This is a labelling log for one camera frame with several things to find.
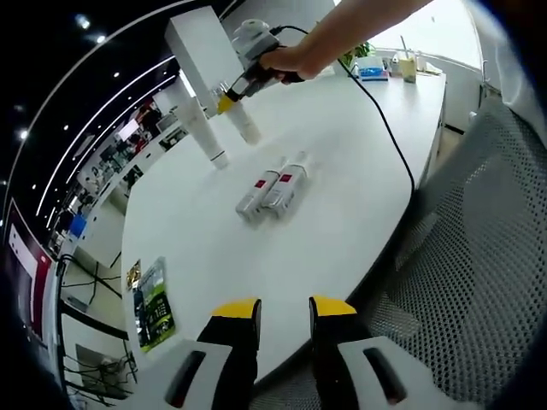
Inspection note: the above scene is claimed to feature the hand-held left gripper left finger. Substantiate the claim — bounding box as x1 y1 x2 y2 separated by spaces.
144 297 262 410

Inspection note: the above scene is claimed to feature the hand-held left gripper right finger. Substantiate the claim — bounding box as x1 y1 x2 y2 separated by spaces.
308 295 454 410

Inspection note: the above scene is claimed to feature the clear skincare bottle red collar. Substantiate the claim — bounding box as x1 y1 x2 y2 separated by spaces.
212 79 262 145

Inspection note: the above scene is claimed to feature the green black sachet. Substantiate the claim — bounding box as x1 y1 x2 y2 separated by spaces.
132 255 177 354

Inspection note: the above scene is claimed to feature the white skincare bottle red label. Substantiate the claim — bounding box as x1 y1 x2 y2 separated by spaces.
235 155 287 226
260 149 311 221

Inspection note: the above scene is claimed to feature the blue storage bin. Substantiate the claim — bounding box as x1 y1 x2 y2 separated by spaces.
70 213 89 237

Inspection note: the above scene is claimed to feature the person's right hand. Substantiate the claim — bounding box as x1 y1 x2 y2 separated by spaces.
258 44 331 85

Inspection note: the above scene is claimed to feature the white square pillar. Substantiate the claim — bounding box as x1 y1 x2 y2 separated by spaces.
164 16 244 119

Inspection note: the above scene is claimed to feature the potted green plant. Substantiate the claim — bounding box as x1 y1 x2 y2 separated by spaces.
341 40 378 69

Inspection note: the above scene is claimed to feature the blue white box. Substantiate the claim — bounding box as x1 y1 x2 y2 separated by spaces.
356 57 390 82

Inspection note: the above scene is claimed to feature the gold brown sachet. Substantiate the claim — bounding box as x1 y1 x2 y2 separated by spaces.
126 259 142 292

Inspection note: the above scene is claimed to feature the yellow drink cup with straw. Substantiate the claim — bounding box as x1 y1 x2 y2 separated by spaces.
397 36 419 85

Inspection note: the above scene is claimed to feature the grey mesh office chair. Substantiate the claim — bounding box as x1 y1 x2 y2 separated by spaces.
251 97 547 410

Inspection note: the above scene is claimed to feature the large red display screen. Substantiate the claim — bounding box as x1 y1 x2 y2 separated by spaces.
3 200 56 343

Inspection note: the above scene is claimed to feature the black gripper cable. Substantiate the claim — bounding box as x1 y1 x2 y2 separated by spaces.
273 25 416 194

